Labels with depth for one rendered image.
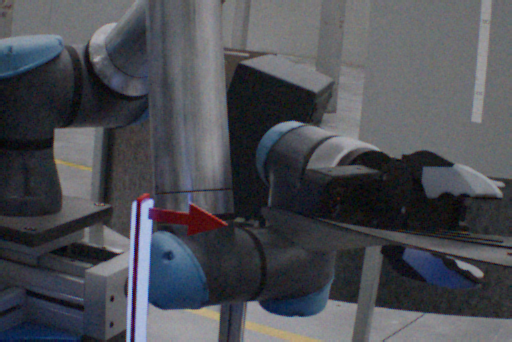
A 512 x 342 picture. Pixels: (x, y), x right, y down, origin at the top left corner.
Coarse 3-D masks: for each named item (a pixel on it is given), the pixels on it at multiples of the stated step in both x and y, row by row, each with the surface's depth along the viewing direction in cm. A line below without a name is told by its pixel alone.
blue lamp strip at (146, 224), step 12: (144, 204) 70; (144, 216) 70; (144, 228) 70; (144, 240) 70; (144, 252) 71; (144, 264) 71; (144, 276) 71; (144, 288) 72; (144, 300) 72; (144, 312) 72; (144, 324) 73; (144, 336) 73
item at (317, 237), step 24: (264, 216) 68; (288, 216) 60; (312, 240) 77; (336, 240) 76; (360, 240) 76; (384, 240) 60; (408, 240) 61; (432, 240) 64; (456, 240) 66; (480, 240) 67; (504, 240) 68; (504, 264) 61
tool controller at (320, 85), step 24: (240, 72) 126; (264, 72) 126; (288, 72) 134; (312, 72) 146; (240, 96) 126; (264, 96) 126; (288, 96) 125; (312, 96) 125; (240, 120) 127; (264, 120) 126; (288, 120) 126; (312, 120) 128; (240, 144) 127; (240, 168) 128; (240, 192) 128; (264, 192) 128; (240, 216) 129
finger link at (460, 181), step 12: (432, 168) 79; (444, 168) 78; (456, 168) 76; (468, 168) 76; (432, 180) 79; (444, 180) 77; (456, 180) 76; (468, 180) 75; (480, 180) 74; (432, 192) 79; (444, 192) 77; (456, 192) 76; (468, 192) 74; (480, 192) 73; (492, 192) 73
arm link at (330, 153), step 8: (328, 144) 94; (336, 144) 93; (344, 144) 92; (352, 144) 92; (360, 144) 92; (368, 144) 92; (320, 152) 93; (328, 152) 92; (336, 152) 92; (344, 152) 91; (312, 160) 94; (320, 160) 93; (328, 160) 92; (336, 160) 91
